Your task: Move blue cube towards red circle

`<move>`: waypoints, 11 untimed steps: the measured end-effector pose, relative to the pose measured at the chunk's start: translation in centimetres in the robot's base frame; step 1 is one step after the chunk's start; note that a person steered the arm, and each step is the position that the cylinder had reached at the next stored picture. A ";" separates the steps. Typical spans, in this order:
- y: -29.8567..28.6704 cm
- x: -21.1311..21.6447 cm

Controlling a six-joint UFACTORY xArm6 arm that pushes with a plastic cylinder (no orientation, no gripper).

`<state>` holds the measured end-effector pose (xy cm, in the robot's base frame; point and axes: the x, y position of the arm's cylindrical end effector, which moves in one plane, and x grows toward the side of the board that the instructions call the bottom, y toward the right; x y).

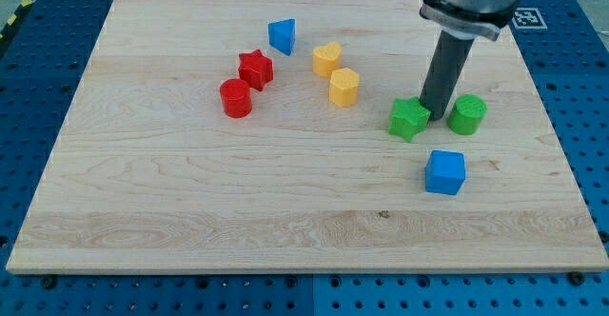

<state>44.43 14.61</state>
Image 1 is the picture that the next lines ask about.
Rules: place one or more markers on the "blue cube block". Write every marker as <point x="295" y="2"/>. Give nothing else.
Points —
<point x="445" y="172"/>

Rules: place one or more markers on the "yellow pentagon block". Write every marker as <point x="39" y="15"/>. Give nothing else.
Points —
<point x="343" y="87"/>

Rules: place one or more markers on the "red cylinder block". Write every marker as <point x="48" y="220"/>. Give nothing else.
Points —
<point x="235" y="97"/>

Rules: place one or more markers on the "red star block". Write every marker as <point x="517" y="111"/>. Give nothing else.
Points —
<point x="256" y="69"/>

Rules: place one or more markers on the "yellow heart block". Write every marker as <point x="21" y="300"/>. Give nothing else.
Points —
<point x="327" y="58"/>

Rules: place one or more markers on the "light wooden board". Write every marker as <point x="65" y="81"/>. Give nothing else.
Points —
<point x="148" y="174"/>

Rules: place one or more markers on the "green star block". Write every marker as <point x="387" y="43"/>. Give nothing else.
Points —
<point x="408" y="117"/>

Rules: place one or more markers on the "blue triangle block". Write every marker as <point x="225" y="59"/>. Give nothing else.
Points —
<point x="281" y="35"/>

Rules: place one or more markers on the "green cylinder block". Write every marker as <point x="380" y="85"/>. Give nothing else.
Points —
<point x="467" y="113"/>

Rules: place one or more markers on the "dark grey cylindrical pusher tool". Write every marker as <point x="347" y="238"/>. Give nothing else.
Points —
<point x="443" y="74"/>

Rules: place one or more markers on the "white fiducial marker tag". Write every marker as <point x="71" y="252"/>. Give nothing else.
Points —
<point x="526" y="18"/>

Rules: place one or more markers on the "yellow black hazard tape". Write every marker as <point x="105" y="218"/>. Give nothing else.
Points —
<point x="16" y="19"/>

